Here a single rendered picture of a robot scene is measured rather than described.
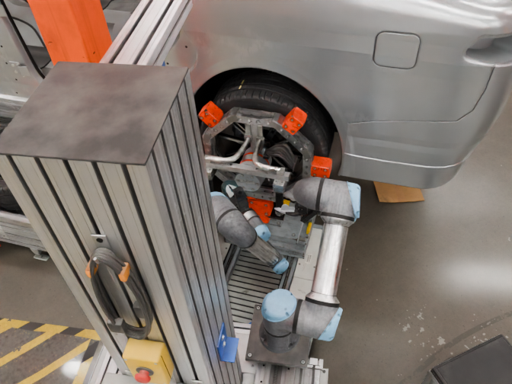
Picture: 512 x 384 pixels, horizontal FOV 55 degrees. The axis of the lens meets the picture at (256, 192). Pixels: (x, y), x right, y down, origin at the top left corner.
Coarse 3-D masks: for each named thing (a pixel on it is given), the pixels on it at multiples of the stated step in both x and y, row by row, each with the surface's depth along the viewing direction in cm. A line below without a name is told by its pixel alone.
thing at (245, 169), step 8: (216, 168) 223; (224, 168) 222; (232, 168) 220; (240, 168) 219; (248, 168) 218; (256, 168) 217; (264, 176) 217; (272, 176) 216; (280, 176) 214; (288, 176) 214
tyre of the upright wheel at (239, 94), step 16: (240, 80) 236; (256, 80) 231; (272, 80) 230; (288, 80) 232; (224, 96) 231; (240, 96) 225; (256, 96) 222; (272, 96) 222; (288, 96) 224; (304, 96) 229; (224, 112) 234; (288, 112) 223; (320, 112) 233; (304, 128) 227; (320, 128) 229; (320, 144) 231
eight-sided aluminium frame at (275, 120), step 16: (240, 112) 226; (256, 112) 223; (272, 112) 222; (208, 128) 238; (224, 128) 230; (208, 144) 241; (304, 144) 225; (304, 160) 230; (224, 176) 255; (304, 176) 238; (256, 192) 257; (272, 192) 260
